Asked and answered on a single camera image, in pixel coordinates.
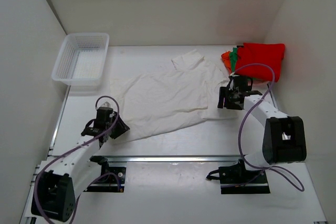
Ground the white t shirt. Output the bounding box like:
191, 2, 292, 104
109, 50, 237, 143

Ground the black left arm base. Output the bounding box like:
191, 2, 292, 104
86, 156, 127, 193

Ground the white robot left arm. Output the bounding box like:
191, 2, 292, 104
31, 107, 129, 222

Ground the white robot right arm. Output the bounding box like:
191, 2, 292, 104
217, 75, 307, 182

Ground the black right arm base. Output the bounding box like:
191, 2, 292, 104
206, 159, 270, 195

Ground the pink folded t shirt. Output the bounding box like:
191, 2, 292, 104
253, 80, 269, 87

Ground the green folded t shirt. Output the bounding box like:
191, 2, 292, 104
229, 47, 242, 72

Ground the orange folded t shirt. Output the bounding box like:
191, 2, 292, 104
221, 51, 232, 73

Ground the red folded t shirt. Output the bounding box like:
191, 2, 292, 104
235, 43, 285, 82

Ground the white plastic basket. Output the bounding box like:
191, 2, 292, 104
51, 33, 110, 87

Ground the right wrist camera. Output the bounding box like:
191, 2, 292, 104
227, 75, 240, 91

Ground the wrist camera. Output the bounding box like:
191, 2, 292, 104
98, 101, 113, 111
227, 75, 240, 91

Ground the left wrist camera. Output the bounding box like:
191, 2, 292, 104
98, 101, 113, 111

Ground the aluminium table rail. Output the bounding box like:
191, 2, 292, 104
106, 155, 240, 163

